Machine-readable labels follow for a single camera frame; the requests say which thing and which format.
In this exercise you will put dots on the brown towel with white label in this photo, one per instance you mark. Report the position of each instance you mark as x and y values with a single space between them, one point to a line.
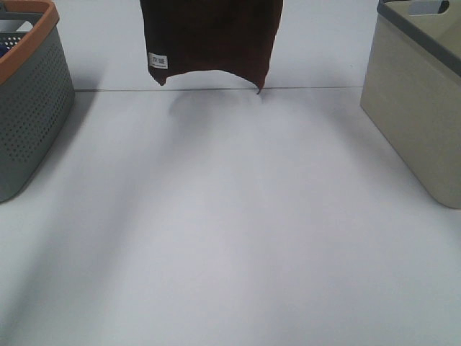
236 37

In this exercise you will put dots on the beige bin grey rim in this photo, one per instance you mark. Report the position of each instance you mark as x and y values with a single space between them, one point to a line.
411 90

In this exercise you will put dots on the grey perforated basket orange rim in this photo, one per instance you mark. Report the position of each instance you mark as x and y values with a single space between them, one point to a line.
37 92

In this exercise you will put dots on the blue item in basket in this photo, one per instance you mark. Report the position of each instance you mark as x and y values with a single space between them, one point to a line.
3 50

